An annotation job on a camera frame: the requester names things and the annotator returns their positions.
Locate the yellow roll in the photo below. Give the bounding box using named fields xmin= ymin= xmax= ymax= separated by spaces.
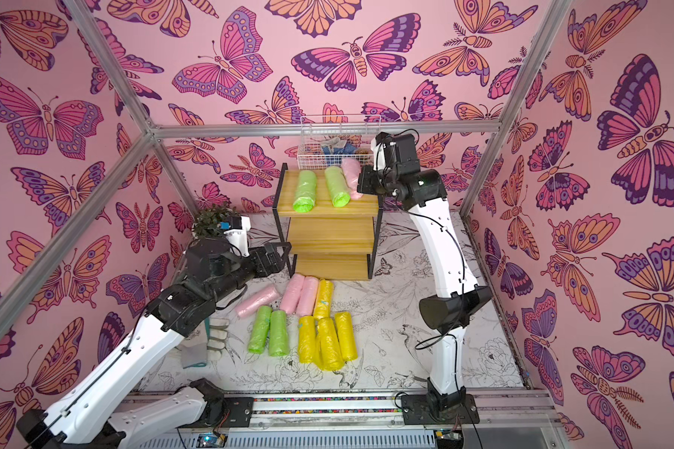
xmin=298 ymin=316 xmax=318 ymax=364
xmin=318 ymin=318 xmax=344 ymax=372
xmin=313 ymin=279 xmax=334 ymax=319
xmin=334 ymin=312 xmax=359 ymax=361

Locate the potted green plant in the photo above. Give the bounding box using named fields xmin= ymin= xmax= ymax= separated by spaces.
xmin=192 ymin=205 xmax=243 ymax=239

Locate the white wire basket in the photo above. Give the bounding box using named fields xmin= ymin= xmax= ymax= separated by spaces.
xmin=296 ymin=112 xmax=383 ymax=170

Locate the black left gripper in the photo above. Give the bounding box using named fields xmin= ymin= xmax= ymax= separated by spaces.
xmin=208 ymin=241 xmax=291 ymax=308

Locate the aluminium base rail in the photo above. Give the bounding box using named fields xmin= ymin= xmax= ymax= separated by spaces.
xmin=116 ymin=388 xmax=571 ymax=448

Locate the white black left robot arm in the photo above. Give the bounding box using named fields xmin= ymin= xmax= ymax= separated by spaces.
xmin=17 ymin=231 xmax=291 ymax=448

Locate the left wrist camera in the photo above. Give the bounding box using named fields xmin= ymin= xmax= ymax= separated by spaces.
xmin=220 ymin=215 xmax=251 ymax=257

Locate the white green work glove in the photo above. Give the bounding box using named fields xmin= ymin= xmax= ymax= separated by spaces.
xmin=177 ymin=317 xmax=230 ymax=369

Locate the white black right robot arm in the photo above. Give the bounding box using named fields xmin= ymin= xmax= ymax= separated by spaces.
xmin=358 ymin=132 xmax=492 ymax=425

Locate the wooden three-tier shelf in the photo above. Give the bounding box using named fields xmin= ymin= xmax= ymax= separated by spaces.
xmin=271 ymin=164 xmax=384 ymax=281

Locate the pink roll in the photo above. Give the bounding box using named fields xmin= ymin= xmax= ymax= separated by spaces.
xmin=279 ymin=273 xmax=305 ymax=314
xmin=235 ymin=284 xmax=280 ymax=319
xmin=341 ymin=157 xmax=363 ymax=200
xmin=295 ymin=276 xmax=319 ymax=316

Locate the green roll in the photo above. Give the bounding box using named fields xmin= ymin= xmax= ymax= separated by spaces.
xmin=293 ymin=170 xmax=318 ymax=213
xmin=268 ymin=310 xmax=289 ymax=357
xmin=325 ymin=166 xmax=351 ymax=208
xmin=247 ymin=306 xmax=273 ymax=355

